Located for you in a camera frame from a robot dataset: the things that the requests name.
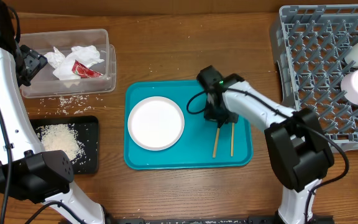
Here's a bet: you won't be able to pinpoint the wooden chopstick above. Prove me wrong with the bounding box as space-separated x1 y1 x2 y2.
213 128 220 159
230 123 235 157

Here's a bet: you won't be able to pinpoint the red sauce packet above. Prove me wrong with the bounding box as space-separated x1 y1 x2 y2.
72 60 102 78

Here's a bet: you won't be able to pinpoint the white napkin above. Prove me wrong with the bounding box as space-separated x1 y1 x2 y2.
44 45 104 80

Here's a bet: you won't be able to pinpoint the large white plate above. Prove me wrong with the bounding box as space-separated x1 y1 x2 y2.
127 96 185 151

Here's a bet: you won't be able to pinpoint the pile of white rice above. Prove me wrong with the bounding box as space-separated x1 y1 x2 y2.
35 124 85 162

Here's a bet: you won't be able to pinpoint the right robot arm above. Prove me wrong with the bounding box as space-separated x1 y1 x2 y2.
196 66 334 223

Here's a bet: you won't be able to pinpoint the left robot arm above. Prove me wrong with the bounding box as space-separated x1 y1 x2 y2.
0 1 113 223

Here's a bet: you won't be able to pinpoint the clear plastic waste bin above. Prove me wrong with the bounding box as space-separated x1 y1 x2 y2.
20 29 117 98

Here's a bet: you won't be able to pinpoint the grey dishwasher rack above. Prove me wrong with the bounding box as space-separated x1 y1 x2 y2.
270 4 358 151

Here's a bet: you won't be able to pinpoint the teal serving tray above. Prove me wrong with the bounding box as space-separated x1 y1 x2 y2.
124 80 253 170

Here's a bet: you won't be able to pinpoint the scattered rice grains on table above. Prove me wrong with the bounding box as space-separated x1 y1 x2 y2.
37 94 106 118

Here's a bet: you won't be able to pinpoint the black rectangular tray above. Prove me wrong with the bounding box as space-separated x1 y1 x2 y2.
30 116 99 174

